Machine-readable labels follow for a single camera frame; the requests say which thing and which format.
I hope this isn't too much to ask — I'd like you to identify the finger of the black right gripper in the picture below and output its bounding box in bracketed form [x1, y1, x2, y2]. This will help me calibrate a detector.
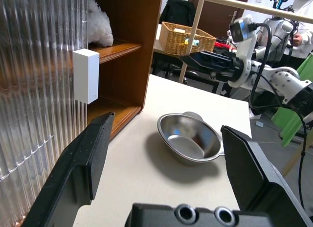
[179, 52, 233, 71]

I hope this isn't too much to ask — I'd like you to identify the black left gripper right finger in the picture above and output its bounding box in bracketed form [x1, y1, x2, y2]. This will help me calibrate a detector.
[221, 125, 313, 227]

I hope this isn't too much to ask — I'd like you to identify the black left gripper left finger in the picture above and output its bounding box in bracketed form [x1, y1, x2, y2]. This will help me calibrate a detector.
[21, 112, 115, 227]

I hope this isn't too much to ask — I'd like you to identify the cracked ribbed clear sliding door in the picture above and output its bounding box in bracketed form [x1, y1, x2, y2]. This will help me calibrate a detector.
[0, 0, 89, 227]

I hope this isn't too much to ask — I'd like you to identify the white door handle block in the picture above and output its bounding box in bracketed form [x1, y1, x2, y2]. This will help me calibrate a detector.
[72, 48, 100, 105]

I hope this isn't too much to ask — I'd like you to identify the white plush with knit sweater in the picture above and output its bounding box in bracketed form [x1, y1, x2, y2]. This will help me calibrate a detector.
[87, 0, 114, 47]

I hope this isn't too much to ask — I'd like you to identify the wooden cabinet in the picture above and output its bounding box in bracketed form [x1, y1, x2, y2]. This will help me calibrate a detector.
[0, 0, 164, 227]

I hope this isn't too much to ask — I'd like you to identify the person's bare hand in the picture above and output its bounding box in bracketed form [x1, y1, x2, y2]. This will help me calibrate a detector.
[292, 34, 303, 47]

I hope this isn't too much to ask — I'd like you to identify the wicker basket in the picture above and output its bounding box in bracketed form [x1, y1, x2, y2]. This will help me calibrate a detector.
[158, 21, 217, 57]

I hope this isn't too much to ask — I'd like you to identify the brown wooden door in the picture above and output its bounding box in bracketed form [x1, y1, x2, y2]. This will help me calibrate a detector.
[189, 0, 250, 41]

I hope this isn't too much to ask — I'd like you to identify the white shoe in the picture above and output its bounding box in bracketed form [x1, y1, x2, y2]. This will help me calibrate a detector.
[248, 107, 261, 120]

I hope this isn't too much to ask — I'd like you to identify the black office chair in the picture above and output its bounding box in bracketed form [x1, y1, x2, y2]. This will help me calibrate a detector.
[158, 0, 196, 85]

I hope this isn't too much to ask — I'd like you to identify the silver background robot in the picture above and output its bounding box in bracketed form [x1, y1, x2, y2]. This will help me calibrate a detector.
[263, 0, 303, 63]

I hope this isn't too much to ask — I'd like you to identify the green cloth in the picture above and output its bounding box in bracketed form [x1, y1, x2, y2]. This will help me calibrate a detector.
[271, 53, 313, 147]

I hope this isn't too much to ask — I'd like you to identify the stainless steel bowl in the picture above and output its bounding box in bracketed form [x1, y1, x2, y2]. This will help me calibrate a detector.
[156, 111, 225, 167]

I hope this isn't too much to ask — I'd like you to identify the person in white shirt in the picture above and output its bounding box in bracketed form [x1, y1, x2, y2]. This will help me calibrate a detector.
[290, 0, 313, 65]

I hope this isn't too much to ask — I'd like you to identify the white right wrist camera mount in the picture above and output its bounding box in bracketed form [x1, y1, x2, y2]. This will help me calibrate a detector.
[227, 14, 260, 89]

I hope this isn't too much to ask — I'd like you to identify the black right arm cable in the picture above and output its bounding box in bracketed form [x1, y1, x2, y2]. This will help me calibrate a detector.
[248, 23, 309, 212]

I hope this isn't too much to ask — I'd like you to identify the light wooden frame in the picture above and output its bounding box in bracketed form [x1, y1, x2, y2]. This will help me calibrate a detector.
[178, 0, 313, 177]

